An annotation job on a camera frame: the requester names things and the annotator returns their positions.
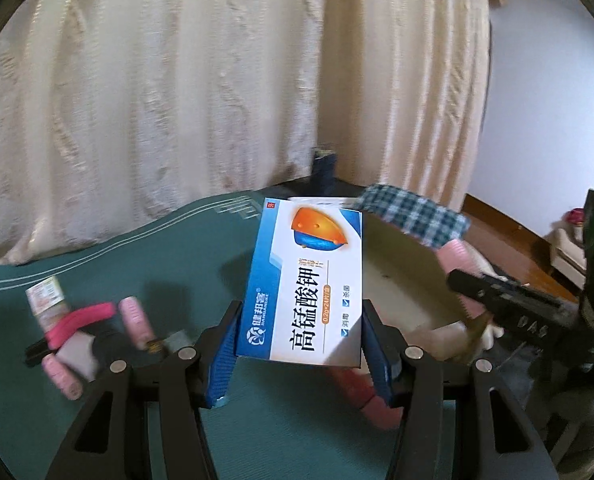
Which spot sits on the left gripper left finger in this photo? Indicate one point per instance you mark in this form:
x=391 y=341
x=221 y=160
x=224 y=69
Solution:
x=194 y=379

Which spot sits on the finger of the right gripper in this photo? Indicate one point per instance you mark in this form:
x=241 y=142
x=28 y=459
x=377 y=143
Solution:
x=477 y=284

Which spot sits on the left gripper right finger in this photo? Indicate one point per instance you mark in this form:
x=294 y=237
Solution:
x=406 y=377

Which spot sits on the blue white medicine box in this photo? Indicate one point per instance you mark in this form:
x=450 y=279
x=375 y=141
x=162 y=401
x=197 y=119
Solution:
x=303 y=302

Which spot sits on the black folding comb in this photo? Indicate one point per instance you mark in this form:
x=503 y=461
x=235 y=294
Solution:
x=36 y=352

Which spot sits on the beige armchair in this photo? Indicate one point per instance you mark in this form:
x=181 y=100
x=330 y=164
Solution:
x=567 y=258

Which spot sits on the red tin storage box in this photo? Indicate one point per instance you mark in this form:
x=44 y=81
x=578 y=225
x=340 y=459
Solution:
x=407 y=285

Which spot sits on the blue plaid cloth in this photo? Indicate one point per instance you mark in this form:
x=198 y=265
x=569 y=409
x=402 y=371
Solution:
x=430 y=223

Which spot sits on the white folded packet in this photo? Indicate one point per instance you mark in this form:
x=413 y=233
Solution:
x=77 y=354

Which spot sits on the green desk mat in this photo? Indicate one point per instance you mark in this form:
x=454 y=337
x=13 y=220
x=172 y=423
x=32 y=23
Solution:
x=140 y=296

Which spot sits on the pink foam curler rod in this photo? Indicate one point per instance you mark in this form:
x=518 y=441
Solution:
x=74 y=321

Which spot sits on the small colourful carton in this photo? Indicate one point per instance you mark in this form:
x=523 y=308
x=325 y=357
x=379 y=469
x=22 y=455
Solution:
x=47 y=302

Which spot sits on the cream patterned curtain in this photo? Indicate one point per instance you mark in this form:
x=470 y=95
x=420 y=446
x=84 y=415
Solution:
x=114 y=113

